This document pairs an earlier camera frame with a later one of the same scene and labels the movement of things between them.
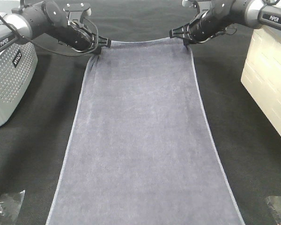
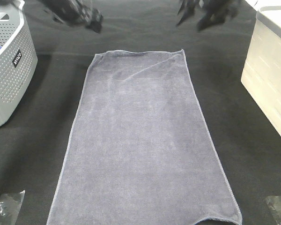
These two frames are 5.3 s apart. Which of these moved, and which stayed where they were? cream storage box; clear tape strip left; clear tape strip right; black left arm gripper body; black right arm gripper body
Moved: black left arm gripper body; black right arm gripper body
Stayed: cream storage box; clear tape strip left; clear tape strip right
